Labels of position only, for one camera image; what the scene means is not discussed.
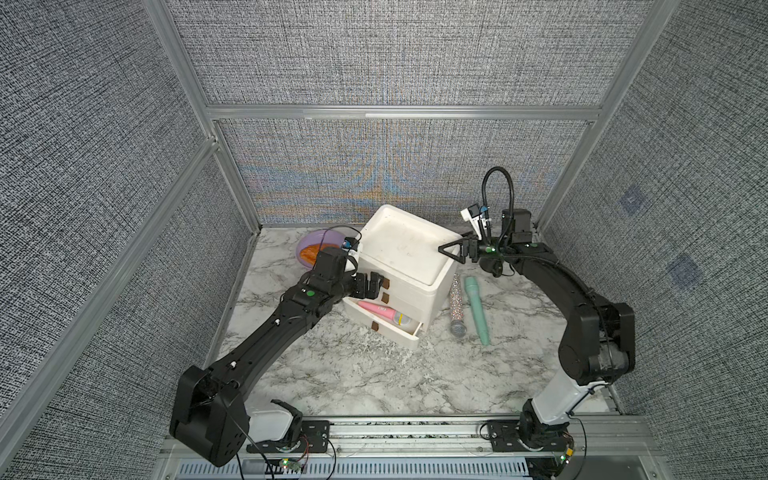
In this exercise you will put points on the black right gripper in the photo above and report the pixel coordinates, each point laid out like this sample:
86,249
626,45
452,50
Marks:
468,249

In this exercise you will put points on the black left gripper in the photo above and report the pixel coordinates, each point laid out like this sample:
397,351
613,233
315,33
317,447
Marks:
360,285

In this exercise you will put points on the mint green tube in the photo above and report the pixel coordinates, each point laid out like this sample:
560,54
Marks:
473,293

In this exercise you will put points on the white bottom drawer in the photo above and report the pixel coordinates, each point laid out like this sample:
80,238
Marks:
407,336

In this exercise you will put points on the pink microphone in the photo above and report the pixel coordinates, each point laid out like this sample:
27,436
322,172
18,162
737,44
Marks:
387,313

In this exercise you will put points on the glittery silver microphone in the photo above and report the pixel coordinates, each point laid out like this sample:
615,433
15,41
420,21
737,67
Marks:
457,325

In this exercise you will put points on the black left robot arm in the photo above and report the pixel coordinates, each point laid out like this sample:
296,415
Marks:
209,414

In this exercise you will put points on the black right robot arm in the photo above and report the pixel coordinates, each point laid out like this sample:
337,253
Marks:
598,344

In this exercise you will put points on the white three-drawer storage unit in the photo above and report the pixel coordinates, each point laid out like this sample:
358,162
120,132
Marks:
404,249

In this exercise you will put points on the purple plastic plate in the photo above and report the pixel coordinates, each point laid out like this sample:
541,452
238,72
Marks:
324,238

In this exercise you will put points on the orange pastry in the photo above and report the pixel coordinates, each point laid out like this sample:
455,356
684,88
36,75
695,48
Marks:
308,255

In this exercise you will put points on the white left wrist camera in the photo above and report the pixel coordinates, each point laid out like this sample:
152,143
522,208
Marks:
350,243

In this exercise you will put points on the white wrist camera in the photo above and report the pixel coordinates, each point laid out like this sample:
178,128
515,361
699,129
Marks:
477,216
350,243

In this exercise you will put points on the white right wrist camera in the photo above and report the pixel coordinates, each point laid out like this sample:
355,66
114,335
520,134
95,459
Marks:
477,216

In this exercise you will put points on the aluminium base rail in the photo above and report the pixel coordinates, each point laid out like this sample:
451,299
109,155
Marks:
596,446

